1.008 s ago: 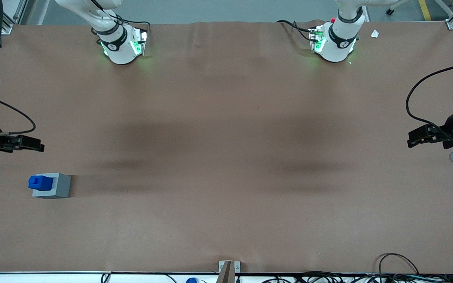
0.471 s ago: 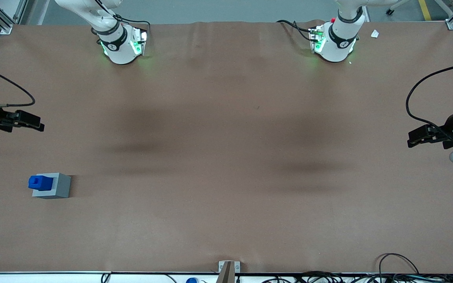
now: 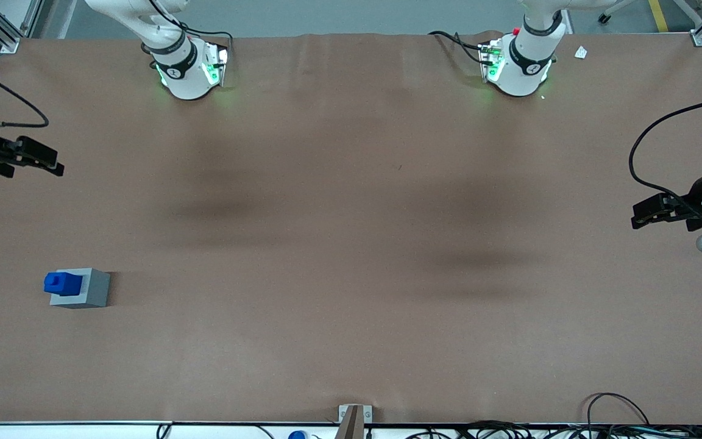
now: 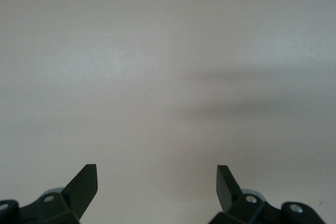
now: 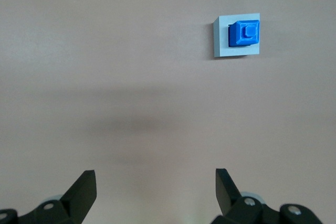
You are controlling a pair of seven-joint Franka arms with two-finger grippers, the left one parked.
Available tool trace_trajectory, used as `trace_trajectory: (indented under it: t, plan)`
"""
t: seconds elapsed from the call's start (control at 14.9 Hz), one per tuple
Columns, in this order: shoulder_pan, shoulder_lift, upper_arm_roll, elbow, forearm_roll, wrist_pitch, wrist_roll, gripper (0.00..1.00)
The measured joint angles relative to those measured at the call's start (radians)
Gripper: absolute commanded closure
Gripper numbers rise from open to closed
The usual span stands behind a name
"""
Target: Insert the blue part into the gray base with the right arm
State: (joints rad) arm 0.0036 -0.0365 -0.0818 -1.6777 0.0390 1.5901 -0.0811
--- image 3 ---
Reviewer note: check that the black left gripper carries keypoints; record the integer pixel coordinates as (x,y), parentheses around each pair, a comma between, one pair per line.
(696,199)

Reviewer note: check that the blue plastic insert part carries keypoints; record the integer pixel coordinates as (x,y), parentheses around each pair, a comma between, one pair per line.
(64,284)

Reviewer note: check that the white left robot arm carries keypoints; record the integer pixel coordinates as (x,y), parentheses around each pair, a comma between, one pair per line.
(521,67)

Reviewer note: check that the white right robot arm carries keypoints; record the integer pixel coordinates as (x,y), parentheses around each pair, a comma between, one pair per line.
(186,79)

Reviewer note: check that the gray square socket base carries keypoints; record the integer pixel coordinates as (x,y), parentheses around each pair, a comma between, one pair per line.
(96,292)

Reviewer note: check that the small white paper scrap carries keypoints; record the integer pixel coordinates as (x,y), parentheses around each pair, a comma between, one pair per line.
(581,52)

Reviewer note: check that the chair leg with caster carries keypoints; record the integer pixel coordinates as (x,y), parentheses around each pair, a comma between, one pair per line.
(604,17)

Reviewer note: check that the brown paper table cover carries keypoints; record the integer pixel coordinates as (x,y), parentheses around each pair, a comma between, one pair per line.
(351,274)

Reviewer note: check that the blue round cap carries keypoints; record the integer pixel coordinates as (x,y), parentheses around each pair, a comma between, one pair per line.
(297,435)

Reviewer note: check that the metal corner bracket plate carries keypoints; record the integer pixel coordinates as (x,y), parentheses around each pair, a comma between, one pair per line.
(368,413)

